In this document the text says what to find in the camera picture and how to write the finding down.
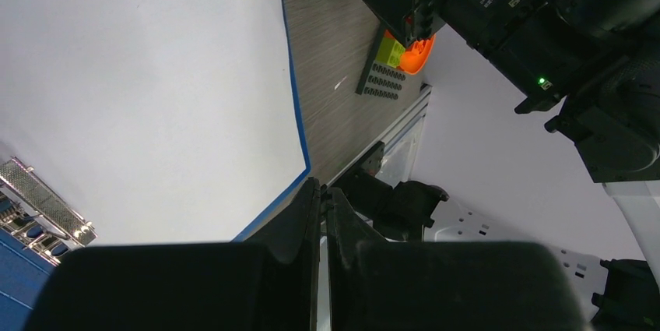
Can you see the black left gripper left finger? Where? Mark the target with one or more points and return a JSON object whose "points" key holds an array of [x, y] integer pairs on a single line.
{"points": [[267, 282]]}

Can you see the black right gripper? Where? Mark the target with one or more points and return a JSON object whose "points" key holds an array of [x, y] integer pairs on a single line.
{"points": [[548, 49]]}

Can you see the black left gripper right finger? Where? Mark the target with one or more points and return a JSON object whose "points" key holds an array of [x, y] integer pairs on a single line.
{"points": [[375, 284]]}

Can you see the white paper stack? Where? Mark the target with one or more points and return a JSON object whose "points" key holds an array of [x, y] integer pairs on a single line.
{"points": [[159, 121]]}

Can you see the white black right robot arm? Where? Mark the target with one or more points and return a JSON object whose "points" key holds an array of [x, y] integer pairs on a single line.
{"points": [[506, 168]]}

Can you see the orange plastic toy piece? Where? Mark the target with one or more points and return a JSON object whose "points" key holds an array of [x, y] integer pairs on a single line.
{"points": [[410, 60]]}

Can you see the grey lego baseplate with bricks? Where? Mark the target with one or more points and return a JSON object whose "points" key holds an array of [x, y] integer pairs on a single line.
{"points": [[381, 76]]}

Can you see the aluminium rail frame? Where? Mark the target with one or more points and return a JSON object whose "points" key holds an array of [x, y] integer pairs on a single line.
{"points": [[397, 145]]}

